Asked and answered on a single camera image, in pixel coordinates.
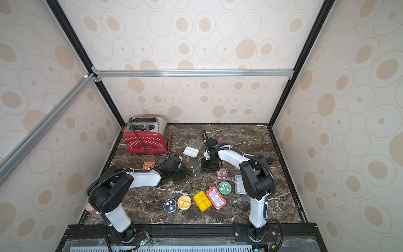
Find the yellow round pillbox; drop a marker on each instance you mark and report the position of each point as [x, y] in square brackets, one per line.
[184, 202]

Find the dark blue round pillbox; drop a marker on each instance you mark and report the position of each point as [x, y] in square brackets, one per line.
[170, 206]

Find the small clear grey pillbox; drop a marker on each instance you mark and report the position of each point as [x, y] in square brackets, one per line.
[196, 170]

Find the light blue rectangular pillbox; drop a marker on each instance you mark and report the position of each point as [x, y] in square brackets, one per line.
[239, 187]

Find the white pillbox rear clear lid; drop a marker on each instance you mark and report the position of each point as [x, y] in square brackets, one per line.
[193, 148]

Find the pink capped clear bottle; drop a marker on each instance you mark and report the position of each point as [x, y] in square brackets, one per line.
[90, 209]

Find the orange square pillbox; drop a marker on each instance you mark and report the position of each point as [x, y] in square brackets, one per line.
[148, 162]

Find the green round pillbox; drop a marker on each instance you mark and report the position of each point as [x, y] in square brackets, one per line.
[225, 188]

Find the left aluminium frame rail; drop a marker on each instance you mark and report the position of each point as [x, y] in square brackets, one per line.
[19, 153]

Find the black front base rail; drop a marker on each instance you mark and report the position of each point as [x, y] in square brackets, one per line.
[303, 237]

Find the red rectangular pillbox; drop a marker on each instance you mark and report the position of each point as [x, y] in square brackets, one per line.
[216, 198]

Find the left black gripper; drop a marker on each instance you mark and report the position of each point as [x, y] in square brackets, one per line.
[184, 171]

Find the magenta pillbox clear lid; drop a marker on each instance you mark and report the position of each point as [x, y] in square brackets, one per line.
[222, 174]

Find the red and silver toaster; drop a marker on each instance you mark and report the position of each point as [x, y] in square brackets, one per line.
[144, 135]

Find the small dark brown bottle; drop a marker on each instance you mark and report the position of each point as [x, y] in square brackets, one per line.
[270, 161]

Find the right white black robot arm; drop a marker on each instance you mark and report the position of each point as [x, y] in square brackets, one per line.
[258, 181]

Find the yellow lidded rectangular pillbox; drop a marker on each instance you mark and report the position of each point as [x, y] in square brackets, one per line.
[202, 201]

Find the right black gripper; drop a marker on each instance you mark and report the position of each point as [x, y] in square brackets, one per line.
[207, 162]

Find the rear aluminium frame rail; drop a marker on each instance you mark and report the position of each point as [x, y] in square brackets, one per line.
[194, 73]

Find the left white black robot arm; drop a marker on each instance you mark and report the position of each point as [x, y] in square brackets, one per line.
[105, 195]

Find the aluminium frame rail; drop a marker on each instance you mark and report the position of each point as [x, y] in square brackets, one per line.
[194, 73]
[19, 153]

